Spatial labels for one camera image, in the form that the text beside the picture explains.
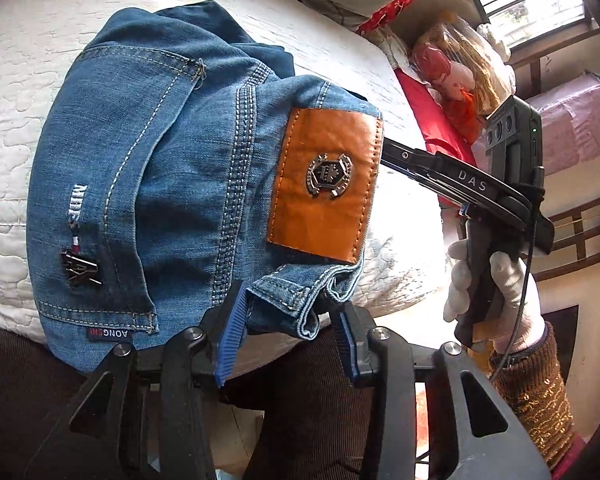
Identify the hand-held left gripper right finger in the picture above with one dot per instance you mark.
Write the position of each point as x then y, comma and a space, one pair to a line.
346, 345

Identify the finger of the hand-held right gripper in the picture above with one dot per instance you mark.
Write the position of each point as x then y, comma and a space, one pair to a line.
410, 157

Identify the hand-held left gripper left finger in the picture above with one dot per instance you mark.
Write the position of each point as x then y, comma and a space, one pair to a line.
232, 330

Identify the blue denim pants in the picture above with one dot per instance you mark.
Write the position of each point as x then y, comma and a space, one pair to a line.
180, 160

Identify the person's right forearm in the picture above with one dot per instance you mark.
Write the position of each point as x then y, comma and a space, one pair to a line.
535, 395

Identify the person's right hand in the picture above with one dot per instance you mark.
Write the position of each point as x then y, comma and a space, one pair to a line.
520, 305

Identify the plain red cloth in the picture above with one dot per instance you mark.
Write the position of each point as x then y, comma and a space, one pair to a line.
430, 120

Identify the doll in plastic bag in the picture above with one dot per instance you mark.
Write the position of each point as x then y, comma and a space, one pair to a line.
450, 75

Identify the wooden rack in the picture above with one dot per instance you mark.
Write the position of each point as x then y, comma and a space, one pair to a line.
580, 232

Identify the cream patterned cloth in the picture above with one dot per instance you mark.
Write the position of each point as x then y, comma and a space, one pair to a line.
392, 47

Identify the pink cloth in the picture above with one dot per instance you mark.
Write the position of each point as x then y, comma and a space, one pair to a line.
575, 115

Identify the red patterned pillow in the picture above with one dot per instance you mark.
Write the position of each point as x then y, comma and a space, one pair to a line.
390, 10

